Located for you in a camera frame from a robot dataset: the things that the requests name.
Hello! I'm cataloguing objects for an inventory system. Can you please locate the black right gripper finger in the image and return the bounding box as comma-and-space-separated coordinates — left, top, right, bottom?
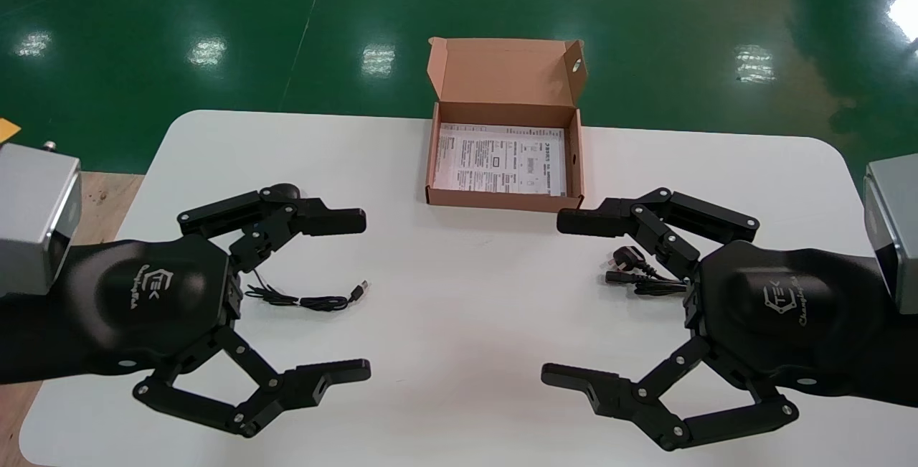
557, 187, 761, 281

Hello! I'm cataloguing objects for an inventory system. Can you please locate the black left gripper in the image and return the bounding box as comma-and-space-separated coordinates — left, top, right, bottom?
0, 187, 372, 439

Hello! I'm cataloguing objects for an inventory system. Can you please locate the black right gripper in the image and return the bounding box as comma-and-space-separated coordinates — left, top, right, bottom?
541, 241, 918, 451

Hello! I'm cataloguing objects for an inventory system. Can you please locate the black power cord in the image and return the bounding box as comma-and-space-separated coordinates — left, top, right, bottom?
601, 245, 693, 297

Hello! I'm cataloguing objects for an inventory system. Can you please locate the black computer mouse with cable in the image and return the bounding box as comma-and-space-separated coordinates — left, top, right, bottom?
244, 183, 370, 312

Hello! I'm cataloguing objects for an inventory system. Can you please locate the brown cardboard storage box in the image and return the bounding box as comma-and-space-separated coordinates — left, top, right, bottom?
425, 37, 589, 213

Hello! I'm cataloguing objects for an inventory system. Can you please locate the white printed paper manual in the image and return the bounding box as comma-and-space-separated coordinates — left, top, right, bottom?
432, 123, 567, 197

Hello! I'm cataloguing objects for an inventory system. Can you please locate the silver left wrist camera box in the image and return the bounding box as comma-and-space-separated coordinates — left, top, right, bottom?
0, 141, 82, 297

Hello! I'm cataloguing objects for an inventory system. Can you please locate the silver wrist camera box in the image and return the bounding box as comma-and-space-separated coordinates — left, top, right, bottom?
0, 141, 82, 297
863, 155, 918, 315

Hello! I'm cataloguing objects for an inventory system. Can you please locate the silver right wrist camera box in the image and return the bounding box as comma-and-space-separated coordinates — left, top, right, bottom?
863, 155, 918, 315

